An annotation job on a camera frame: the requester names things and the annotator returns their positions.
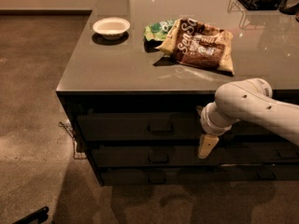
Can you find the dark right side drawers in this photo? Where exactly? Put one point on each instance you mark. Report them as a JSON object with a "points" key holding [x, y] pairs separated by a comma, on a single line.
{"points": [[259, 155]]}

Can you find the dark bottom drawer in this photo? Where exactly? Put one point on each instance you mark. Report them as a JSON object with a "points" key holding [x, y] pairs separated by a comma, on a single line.
{"points": [[181, 176]]}

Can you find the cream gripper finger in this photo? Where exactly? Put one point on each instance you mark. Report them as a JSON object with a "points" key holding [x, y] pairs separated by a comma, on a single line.
{"points": [[206, 144]]}

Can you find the green snack bag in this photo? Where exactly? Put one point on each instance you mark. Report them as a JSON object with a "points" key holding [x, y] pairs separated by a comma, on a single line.
{"points": [[159, 31]]}

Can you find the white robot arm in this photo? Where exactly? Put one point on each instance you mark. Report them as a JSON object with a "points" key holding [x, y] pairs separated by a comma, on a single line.
{"points": [[249, 100]]}

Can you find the dark top drawer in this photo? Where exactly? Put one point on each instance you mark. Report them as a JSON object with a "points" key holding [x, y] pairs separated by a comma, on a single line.
{"points": [[140, 126]]}

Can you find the black object floor corner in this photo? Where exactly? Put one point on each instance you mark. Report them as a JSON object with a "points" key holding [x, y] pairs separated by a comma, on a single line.
{"points": [[37, 217]]}

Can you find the dark cabinet counter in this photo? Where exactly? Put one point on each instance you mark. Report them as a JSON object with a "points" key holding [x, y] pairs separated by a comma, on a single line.
{"points": [[132, 76]]}

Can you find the dark drawer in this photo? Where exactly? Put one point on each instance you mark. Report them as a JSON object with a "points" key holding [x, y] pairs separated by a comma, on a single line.
{"points": [[181, 176], [147, 156], [140, 126]]}

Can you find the wire rack on floor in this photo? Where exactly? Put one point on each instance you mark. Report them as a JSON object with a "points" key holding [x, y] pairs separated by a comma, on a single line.
{"points": [[78, 152]]}

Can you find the dark middle drawer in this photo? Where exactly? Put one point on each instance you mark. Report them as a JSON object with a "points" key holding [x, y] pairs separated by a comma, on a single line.
{"points": [[147, 156]]}

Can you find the brown chip bag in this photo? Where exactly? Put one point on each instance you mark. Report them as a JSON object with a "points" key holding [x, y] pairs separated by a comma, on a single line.
{"points": [[200, 45]]}

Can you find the white bowl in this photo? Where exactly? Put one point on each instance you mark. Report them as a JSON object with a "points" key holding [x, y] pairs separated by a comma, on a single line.
{"points": [[111, 28]]}

